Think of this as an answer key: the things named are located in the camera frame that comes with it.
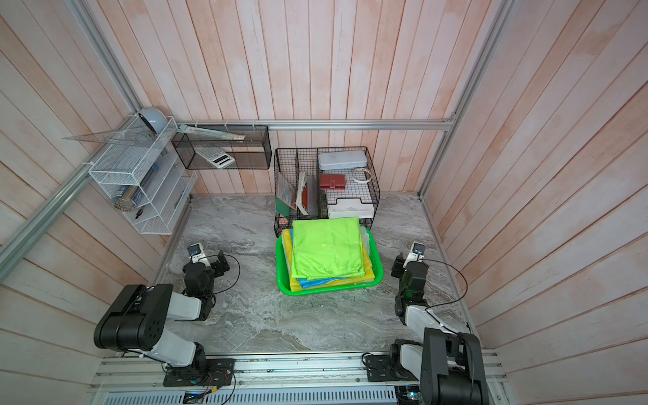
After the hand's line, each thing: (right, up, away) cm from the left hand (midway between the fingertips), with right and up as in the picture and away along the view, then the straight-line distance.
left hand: (212, 255), depth 93 cm
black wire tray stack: (+60, +24, +1) cm, 65 cm away
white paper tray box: (+52, +18, -3) cm, 55 cm away
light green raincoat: (+43, +4, -9) cm, 44 cm away
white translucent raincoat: (+58, +7, -1) cm, 59 cm away
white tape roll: (+57, +29, +5) cm, 65 cm away
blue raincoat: (+40, -7, -12) cm, 42 cm away
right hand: (+73, +2, -5) cm, 73 cm away
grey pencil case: (+48, +39, +10) cm, 63 cm away
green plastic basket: (+48, -12, -4) cm, 49 cm away
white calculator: (0, +39, +4) cm, 39 cm away
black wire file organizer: (+32, +27, +14) cm, 44 cm away
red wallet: (+46, +28, +1) cm, 54 cm away
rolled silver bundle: (-19, +21, -17) cm, 33 cm away
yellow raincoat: (+57, -5, -10) cm, 58 cm away
